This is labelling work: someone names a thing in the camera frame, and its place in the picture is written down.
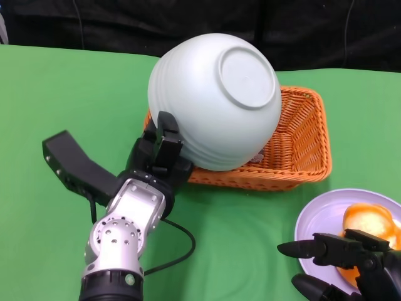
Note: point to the green table cloth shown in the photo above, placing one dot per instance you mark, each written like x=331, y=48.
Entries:
x=78, y=94

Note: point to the grey equipment with blue label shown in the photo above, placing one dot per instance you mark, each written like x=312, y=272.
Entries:
x=2, y=25

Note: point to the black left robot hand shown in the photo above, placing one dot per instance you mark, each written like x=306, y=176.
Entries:
x=156, y=163

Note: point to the orange wicker basket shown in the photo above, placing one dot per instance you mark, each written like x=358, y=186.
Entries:
x=304, y=141

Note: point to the pale green bowl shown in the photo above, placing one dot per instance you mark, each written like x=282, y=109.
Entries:
x=213, y=103

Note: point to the black backdrop curtain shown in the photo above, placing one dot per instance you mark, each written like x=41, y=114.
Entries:
x=94, y=22

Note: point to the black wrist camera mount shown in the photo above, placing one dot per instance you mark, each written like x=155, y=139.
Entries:
x=75, y=163

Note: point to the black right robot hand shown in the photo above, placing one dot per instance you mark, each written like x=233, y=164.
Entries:
x=376, y=266

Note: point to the lilac plate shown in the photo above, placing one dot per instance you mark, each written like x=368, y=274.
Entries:
x=322, y=210

